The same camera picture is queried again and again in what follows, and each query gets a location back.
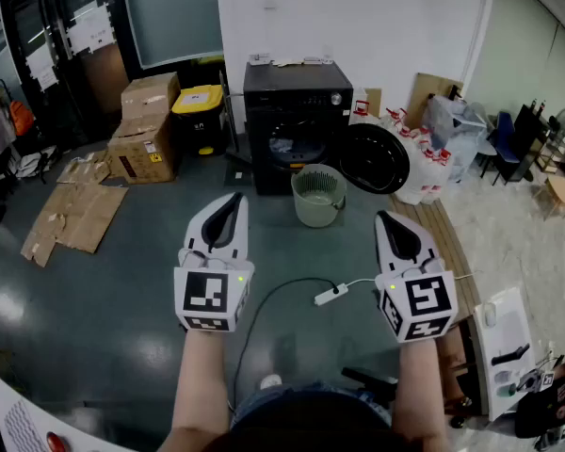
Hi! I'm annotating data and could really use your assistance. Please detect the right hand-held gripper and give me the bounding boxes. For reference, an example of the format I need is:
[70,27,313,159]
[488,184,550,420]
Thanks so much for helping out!
[375,211,459,344]

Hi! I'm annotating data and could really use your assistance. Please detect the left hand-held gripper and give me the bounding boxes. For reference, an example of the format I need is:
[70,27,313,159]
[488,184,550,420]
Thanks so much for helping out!
[173,192,255,333]

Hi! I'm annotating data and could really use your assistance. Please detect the black washing machine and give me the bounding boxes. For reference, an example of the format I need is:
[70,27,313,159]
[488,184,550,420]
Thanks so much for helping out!
[243,61,354,196]

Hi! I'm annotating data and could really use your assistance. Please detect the pale green laundry basket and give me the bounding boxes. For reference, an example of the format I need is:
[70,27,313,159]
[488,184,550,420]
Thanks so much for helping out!
[290,163,347,229]

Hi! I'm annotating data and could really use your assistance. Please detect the person's left forearm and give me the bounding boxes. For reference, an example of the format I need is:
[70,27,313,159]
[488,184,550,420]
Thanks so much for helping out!
[157,330,232,452]

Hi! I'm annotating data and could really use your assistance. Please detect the person's right forearm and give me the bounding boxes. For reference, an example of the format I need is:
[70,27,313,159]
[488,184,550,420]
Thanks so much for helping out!
[390,336,453,452]

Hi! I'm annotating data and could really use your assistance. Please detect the round black washing machine door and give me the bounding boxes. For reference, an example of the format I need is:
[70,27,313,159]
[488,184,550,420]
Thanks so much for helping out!
[338,122,412,195]

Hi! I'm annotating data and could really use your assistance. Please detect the white plastic bin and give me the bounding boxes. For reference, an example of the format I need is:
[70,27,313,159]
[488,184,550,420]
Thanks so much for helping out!
[426,94,489,183]

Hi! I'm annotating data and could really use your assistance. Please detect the wooden plank platform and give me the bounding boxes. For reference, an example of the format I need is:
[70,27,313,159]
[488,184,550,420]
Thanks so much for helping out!
[388,195,481,324]

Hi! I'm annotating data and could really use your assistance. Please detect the group of clear water jugs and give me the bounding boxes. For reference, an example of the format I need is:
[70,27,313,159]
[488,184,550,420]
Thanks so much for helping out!
[352,99,453,206]

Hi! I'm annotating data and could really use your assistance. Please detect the white power strip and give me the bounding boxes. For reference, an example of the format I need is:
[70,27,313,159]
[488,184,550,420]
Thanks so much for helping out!
[314,283,350,307]

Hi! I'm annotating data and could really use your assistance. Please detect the black pole stand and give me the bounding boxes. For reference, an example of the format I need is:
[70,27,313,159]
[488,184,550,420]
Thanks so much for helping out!
[218,71,253,164]

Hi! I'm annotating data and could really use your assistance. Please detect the large cardboard box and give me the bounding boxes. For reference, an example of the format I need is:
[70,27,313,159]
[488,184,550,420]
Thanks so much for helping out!
[106,113,178,186]

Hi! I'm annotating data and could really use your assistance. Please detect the black bin with yellow lid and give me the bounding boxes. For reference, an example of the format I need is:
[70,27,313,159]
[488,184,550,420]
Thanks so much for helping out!
[171,85,227,157]

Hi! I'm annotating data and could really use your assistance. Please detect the wooden desk with white top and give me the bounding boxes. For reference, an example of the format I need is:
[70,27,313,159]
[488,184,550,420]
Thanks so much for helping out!
[437,287,538,423]

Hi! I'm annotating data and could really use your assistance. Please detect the large flattened cardboard sheet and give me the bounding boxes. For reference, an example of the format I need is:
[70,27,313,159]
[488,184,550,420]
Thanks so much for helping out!
[21,181,129,267]

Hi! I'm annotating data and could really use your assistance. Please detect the blue chair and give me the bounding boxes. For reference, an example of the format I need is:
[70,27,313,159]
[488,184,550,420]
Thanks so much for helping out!
[479,110,522,186]

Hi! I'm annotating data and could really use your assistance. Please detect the small flattened cardboard sheet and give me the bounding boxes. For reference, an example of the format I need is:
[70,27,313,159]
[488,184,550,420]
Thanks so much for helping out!
[56,151,112,186]

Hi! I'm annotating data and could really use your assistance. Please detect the small cardboard box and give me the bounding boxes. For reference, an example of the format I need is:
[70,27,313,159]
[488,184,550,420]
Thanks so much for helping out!
[121,72,182,121]

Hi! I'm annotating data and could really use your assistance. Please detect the black cabinet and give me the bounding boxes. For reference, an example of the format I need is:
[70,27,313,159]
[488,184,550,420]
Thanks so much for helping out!
[512,104,552,183]

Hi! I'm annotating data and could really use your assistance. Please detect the small wooden stool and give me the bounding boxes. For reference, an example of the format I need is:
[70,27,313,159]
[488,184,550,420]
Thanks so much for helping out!
[534,174,565,220]

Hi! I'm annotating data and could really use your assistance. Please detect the person's legs in blue jeans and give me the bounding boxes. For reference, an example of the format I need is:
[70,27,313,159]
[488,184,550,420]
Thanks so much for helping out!
[230,381,392,430]

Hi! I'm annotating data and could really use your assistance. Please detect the person's black top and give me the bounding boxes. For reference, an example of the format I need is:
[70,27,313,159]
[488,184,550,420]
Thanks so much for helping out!
[211,391,406,452]

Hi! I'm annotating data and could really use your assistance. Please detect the orange bag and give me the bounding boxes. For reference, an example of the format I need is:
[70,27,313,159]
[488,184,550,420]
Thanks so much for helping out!
[8,100,35,137]

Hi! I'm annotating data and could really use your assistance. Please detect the large white paper notice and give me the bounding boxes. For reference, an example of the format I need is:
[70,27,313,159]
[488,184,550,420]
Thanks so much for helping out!
[68,2,117,56]

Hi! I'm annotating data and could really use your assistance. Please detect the small white paper notice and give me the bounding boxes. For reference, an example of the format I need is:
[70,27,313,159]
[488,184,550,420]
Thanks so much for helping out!
[25,42,60,91]

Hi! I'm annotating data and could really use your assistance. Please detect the white round table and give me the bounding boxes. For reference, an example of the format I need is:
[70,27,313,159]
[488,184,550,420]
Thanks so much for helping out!
[0,377,137,452]

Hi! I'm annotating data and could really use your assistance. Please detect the cardboard sheet against wall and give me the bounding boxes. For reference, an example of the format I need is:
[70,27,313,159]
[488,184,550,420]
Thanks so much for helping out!
[407,72,465,131]

